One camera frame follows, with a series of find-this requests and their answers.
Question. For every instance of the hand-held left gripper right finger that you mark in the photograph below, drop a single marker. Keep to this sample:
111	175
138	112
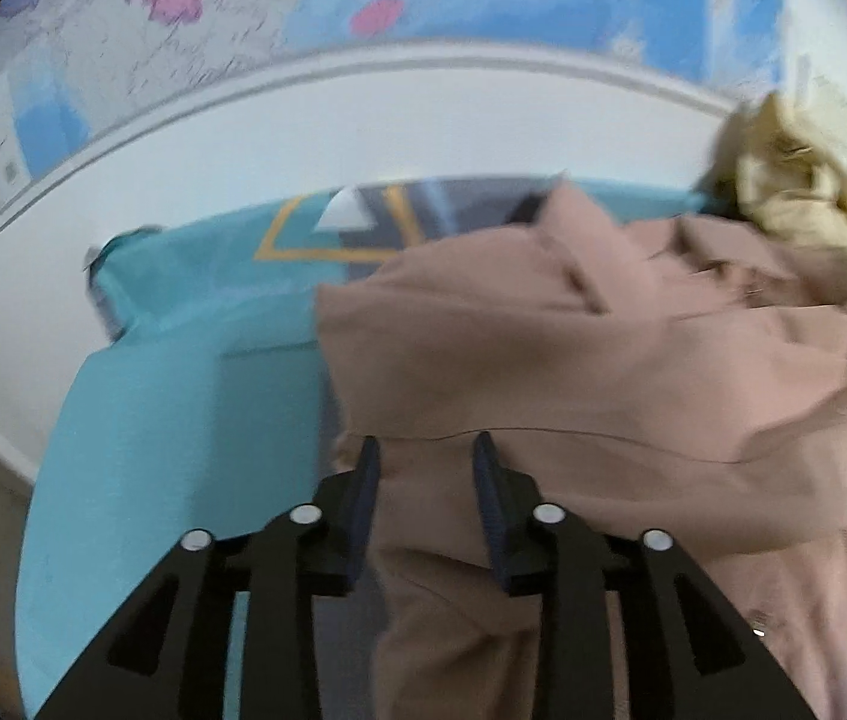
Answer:
489	495

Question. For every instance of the cream yellow garment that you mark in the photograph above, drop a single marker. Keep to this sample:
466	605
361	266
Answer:
783	187

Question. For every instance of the pink jacket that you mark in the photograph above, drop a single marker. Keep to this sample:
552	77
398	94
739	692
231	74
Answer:
543	360

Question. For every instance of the teal and grey bed sheet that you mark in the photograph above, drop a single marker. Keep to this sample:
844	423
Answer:
168	427

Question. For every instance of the colourful wall map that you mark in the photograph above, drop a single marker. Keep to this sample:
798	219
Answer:
168	15

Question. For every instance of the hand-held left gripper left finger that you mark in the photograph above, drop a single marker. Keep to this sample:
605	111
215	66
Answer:
367	487

